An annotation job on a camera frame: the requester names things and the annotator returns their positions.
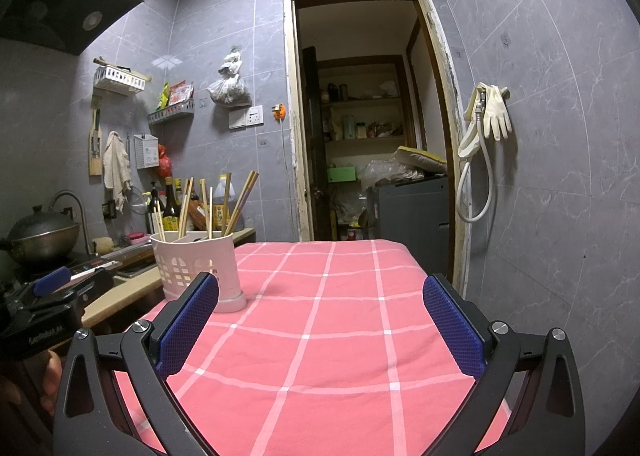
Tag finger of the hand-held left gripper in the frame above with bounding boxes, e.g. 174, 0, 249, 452
31, 266, 72, 297
69, 268, 115, 307

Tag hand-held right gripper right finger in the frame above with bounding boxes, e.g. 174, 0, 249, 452
421, 273, 587, 456

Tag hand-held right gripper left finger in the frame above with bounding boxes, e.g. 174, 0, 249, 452
52, 272, 220, 456

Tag white plastic utensil holder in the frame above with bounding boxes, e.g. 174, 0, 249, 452
150, 231, 247, 314

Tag set of wooden chopsticks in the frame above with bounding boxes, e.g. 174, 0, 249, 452
152, 171, 260, 243

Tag person's left hand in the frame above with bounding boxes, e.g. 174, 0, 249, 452
0, 350, 65, 419

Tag black gas stove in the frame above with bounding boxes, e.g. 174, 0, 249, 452
0, 252, 123, 281

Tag metal wok with lid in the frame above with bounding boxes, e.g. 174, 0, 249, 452
0, 205, 81, 267

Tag dark sauce bottle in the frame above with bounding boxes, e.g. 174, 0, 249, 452
147, 181, 163, 234
161, 177, 181, 233

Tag wooden knife holder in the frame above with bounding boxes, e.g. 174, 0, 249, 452
88, 108, 104, 177

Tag hanging white towel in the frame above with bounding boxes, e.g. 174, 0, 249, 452
103, 131, 132, 217

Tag grey cabinet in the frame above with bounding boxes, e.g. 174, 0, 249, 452
372, 177, 451, 243

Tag clear oil jug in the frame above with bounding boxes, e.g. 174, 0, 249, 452
207, 173, 246, 233

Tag pink plaid tablecloth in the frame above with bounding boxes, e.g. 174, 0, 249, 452
112, 238, 511, 456

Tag crumpled clear plastic bag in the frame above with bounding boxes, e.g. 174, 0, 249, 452
361, 159, 426, 189

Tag yellow edged cushion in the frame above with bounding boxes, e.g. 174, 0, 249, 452
392, 146, 448, 174

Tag red snack packet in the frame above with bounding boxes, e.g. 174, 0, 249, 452
169, 80, 195, 105

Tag dark wooden door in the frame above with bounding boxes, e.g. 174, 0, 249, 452
301, 46, 331, 241

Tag pale rubber gloves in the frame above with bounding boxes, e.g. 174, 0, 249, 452
465, 82, 512, 141

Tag hanging clear plastic bags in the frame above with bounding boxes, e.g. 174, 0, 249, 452
206, 50, 252, 107

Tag wooden shelf unit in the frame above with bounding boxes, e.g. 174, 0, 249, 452
317, 54, 416, 241

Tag white wall box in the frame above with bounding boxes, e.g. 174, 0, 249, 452
133, 134, 160, 169

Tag white shower hose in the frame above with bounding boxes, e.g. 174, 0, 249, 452
456, 90, 495, 224

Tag grey wall shelf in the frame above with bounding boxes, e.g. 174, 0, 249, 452
147, 100, 196, 125

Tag white power cable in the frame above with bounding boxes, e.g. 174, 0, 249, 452
282, 118, 293, 177

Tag white wall basket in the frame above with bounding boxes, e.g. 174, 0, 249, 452
93, 64, 151, 96

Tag white wall socket panel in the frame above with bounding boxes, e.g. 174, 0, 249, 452
228, 106, 265, 131

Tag wooden door frame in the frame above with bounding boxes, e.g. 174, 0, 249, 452
282, 0, 473, 297

